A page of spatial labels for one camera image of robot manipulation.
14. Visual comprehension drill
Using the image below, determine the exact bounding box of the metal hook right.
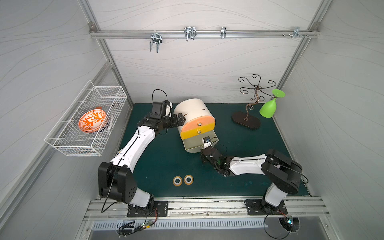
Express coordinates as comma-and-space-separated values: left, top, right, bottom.
282, 27, 307, 40

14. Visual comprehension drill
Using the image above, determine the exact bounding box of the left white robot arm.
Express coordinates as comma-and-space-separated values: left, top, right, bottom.
98, 100, 186, 208

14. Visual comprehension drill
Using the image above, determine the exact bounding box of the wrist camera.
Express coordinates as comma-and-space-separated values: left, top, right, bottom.
203, 137, 212, 149
162, 100, 173, 117

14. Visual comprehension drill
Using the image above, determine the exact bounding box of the metal hook small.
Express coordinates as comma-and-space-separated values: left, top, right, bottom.
220, 27, 227, 39

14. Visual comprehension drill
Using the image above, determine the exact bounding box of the brown metal cup stand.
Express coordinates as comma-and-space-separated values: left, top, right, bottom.
232, 74, 277, 130

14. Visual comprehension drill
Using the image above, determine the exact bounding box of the white wire basket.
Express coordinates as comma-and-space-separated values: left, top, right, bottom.
45, 81, 127, 157

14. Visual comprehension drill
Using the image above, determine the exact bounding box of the metal hook left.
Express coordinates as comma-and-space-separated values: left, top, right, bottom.
150, 33, 163, 53

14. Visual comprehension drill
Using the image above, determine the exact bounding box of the aluminium top rail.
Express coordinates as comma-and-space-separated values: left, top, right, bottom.
90, 30, 320, 40

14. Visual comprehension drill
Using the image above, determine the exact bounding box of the green plastic goblet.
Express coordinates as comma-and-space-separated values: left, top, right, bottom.
259, 89, 286, 118

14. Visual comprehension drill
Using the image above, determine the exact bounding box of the orange tape roll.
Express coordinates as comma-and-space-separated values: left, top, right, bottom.
173, 176, 183, 187
184, 175, 194, 186

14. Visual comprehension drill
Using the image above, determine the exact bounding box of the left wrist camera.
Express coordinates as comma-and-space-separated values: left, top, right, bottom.
162, 100, 173, 117

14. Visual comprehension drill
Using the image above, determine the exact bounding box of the orange patterned plate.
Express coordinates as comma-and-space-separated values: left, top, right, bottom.
78, 108, 108, 133

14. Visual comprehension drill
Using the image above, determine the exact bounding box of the metal hook middle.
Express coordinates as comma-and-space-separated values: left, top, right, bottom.
184, 27, 197, 42

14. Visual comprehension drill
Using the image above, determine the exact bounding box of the yellow drawer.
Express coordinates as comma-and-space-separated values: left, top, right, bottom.
180, 123, 215, 140

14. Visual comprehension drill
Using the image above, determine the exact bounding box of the grey bottom drawer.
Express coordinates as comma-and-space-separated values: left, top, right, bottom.
183, 130, 219, 153

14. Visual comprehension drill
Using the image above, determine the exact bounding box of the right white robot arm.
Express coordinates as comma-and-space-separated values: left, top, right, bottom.
201, 146, 303, 209

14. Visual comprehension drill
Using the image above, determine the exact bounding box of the cream round drawer cabinet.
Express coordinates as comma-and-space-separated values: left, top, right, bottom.
174, 99, 213, 133

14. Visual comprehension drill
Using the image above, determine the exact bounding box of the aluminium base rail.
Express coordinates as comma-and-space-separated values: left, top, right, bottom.
83, 196, 331, 221

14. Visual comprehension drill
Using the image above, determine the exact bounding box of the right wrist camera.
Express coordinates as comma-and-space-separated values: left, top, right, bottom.
203, 137, 212, 149

